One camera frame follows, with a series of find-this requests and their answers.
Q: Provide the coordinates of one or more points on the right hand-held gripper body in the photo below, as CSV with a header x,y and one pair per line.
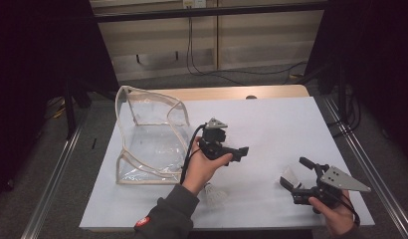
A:
x,y
338,181

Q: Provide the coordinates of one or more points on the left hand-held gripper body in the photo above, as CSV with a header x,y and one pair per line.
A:
x,y
213,146

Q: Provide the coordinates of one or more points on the clear plastic bag beige trim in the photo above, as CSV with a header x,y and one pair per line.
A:
x,y
152,146

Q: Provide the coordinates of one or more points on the person's left hand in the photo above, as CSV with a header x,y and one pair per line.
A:
x,y
198,169

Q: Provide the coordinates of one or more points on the person's right hand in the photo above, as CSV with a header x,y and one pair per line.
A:
x,y
339,219

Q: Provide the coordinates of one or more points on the pale blue table mat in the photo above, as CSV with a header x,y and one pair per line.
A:
x,y
275,126

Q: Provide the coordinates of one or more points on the dark round table grommet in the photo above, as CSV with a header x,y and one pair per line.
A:
x,y
251,97

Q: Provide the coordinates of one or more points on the black metal stand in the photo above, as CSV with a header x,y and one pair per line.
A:
x,y
342,99
71,116

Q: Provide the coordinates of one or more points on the small black stick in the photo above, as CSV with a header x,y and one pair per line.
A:
x,y
93,143

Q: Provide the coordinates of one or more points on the beige cabinet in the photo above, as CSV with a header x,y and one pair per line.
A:
x,y
258,33

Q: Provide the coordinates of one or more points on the black curtain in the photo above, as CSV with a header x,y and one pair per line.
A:
x,y
374,49
33,49

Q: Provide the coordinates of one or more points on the metal floor rail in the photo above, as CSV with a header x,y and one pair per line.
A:
x,y
374,179
49,192

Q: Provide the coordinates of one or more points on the white wall socket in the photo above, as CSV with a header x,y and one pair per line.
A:
x,y
194,3

